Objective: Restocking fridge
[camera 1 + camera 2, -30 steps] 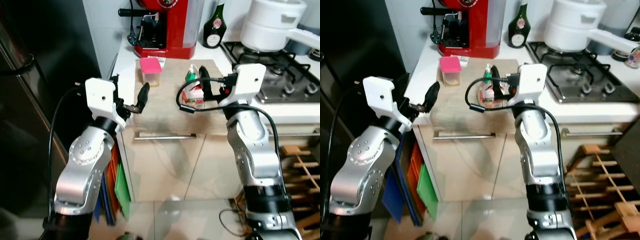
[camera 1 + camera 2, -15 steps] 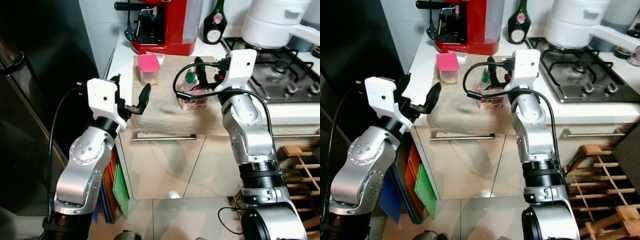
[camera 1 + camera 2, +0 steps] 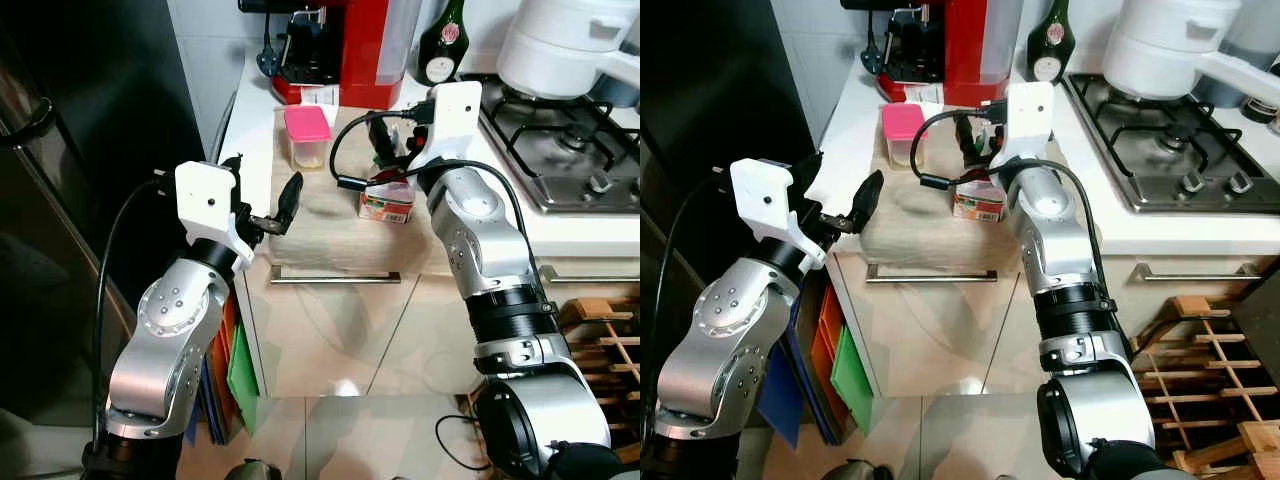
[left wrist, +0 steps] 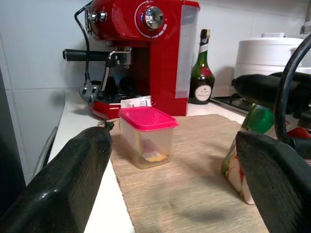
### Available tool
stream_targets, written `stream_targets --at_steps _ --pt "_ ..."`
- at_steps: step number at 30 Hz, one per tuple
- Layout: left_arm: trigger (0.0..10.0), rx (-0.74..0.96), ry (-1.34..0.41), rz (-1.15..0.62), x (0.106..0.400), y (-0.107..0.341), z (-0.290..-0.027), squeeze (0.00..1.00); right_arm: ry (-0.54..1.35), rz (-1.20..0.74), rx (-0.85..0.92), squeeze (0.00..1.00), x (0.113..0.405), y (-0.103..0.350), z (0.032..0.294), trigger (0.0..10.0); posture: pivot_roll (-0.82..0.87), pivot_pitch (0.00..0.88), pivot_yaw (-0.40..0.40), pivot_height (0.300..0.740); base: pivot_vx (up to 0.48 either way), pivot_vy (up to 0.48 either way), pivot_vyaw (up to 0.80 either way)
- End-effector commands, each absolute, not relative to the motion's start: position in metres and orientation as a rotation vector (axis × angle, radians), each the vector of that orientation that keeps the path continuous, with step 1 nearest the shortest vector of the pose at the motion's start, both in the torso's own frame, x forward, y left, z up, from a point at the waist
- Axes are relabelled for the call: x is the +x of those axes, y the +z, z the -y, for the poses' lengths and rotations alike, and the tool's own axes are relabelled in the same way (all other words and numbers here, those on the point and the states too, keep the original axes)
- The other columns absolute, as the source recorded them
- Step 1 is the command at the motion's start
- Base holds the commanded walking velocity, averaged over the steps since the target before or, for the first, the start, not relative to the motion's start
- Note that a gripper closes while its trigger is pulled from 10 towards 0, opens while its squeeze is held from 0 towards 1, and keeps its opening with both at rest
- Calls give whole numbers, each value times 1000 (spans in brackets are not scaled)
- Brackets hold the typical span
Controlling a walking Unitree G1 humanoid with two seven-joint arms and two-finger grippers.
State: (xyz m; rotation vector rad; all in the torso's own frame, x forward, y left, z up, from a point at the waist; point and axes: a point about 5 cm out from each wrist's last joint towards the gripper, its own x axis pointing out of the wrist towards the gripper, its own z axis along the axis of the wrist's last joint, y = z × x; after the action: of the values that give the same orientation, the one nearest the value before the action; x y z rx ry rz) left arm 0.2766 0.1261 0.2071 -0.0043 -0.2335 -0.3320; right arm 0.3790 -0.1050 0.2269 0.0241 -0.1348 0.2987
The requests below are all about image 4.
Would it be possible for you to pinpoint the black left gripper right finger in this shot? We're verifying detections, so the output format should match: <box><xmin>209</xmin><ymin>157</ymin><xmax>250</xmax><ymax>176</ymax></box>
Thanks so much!
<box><xmin>235</xmin><ymin>131</ymin><xmax>311</xmax><ymax>233</ymax></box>

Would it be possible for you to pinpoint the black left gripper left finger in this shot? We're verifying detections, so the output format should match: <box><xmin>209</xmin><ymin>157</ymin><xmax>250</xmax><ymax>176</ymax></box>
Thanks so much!
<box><xmin>0</xmin><ymin>126</ymin><xmax>113</xmax><ymax>233</ymax></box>

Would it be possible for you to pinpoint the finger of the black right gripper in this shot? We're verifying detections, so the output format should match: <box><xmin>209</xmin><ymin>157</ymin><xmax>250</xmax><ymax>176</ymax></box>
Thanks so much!
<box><xmin>231</xmin><ymin>71</ymin><xmax>311</xmax><ymax>109</ymax></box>
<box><xmin>289</xmin><ymin>136</ymin><xmax>311</xmax><ymax>160</ymax></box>

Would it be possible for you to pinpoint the juice carton with green cap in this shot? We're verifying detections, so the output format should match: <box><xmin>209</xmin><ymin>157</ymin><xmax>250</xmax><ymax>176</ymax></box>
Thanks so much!
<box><xmin>221</xmin><ymin>103</ymin><xmax>276</xmax><ymax>205</ymax></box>

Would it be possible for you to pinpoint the black cooktop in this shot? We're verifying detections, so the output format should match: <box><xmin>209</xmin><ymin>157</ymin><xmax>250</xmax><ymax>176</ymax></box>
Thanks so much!
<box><xmin>210</xmin><ymin>93</ymin><xmax>254</xmax><ymax>115</ymax></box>

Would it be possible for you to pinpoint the white electric cooker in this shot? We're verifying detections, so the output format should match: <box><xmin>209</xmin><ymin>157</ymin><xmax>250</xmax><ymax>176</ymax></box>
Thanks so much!
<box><xmin>232</xmin><ymin>32</ymin><xmax>306</xmax><ymax>81</ymax></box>

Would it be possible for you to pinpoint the green glass liqueur bottle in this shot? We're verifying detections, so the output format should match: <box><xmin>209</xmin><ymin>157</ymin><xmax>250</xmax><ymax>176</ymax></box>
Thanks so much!
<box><xmin>189</xmin><ymin>29</ymin><xmax>216</xmax><ymax>106</ymax></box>

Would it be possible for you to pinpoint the beige woven placemat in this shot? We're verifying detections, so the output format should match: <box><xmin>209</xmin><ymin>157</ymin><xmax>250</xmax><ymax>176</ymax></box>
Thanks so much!
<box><xmin>110</xmin><ymin>113</ymin><xmax>271</xmax><ymax>233</ymax></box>

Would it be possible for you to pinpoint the clear container with pink lid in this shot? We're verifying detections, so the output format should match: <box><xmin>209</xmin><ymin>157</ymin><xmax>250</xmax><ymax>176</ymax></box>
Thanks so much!
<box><xmin>118</xmin><ymin>106</ymin><xmax>180</xmax><ymax>170</ymax></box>

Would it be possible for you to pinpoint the red espresso machine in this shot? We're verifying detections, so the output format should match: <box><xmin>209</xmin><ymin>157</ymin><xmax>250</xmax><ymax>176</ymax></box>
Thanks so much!
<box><xmin>62</xmin><ymin>0</ymin><xmax>201</xmax><ymax>120</ymax></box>

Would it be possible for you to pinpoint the white printed card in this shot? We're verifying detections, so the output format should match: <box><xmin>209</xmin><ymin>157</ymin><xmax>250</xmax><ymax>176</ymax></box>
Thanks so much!
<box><xmin>120</xmin><ymin>95</ymin><xmax>153</xmax><ymax>109</ymax></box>

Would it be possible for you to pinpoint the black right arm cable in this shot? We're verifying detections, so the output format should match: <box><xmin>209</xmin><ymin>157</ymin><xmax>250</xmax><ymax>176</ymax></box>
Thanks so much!
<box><xmin>274</xmin><ymin>33</ymin><xmax>311</xmax><ymax>150</ymax></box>

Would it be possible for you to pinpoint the black power cord with plug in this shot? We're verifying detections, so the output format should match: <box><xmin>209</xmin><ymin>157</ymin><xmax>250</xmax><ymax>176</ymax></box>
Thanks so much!
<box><xmin>74</xmin><ymin>0</ymin><xmax>101</xmax><ymax>103</ymax></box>

